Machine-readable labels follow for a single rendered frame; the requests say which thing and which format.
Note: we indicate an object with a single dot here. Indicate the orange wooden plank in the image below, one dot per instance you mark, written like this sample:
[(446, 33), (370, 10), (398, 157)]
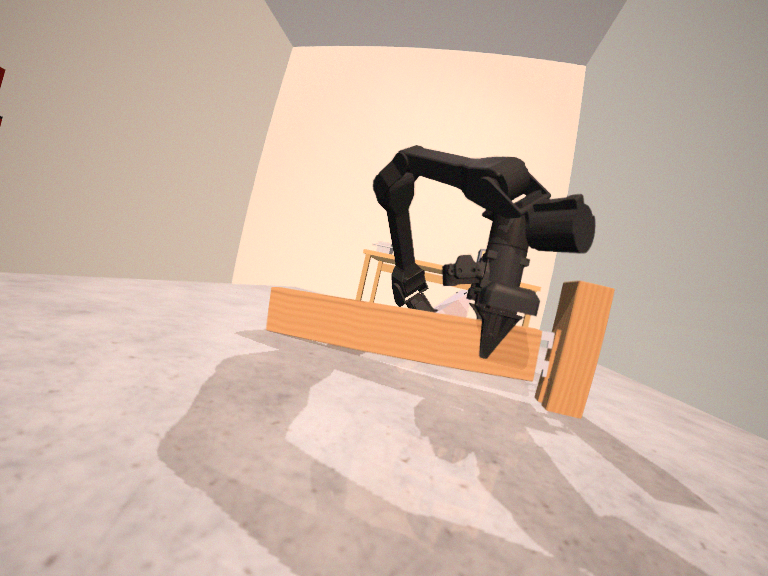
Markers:
[(422, 336)]

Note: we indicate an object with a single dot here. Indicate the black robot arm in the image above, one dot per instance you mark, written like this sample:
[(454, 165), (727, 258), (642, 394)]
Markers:
[(545, 224)]

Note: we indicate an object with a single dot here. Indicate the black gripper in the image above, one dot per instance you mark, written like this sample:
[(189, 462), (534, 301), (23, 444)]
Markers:
[(501, 297)]

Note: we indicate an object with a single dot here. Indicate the wooden post with vertical slot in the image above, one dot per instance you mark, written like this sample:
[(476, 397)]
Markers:
[(579, 328)]

